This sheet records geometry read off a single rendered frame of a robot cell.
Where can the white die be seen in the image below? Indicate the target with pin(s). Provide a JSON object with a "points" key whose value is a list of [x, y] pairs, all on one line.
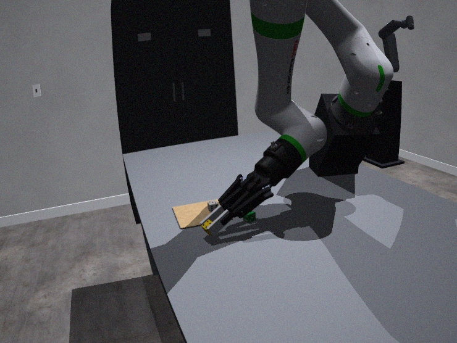
{"points": [[212, 205]]}

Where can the green die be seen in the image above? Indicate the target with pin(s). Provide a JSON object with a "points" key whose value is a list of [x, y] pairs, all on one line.
{"points": [[250, 217]]}

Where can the yellow die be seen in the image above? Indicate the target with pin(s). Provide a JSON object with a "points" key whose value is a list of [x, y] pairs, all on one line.
{"points": [[205, 225]]}

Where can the tan square mat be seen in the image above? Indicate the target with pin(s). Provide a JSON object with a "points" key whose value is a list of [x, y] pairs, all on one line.
{"points": [[191, 215]]}

